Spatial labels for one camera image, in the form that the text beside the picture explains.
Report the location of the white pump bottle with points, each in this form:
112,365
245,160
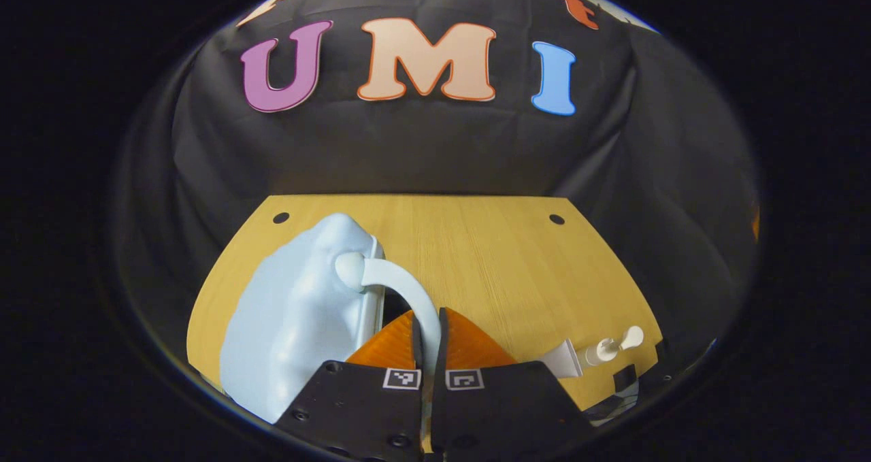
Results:
605,348

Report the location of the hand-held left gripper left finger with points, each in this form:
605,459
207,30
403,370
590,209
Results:
417,346

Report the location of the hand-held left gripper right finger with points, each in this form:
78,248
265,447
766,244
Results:
444,343

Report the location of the light blue suitcase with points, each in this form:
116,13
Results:
292,312

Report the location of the black backdrop cloth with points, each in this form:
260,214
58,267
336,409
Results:
408,149

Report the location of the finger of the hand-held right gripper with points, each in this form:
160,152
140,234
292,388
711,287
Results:
757,224

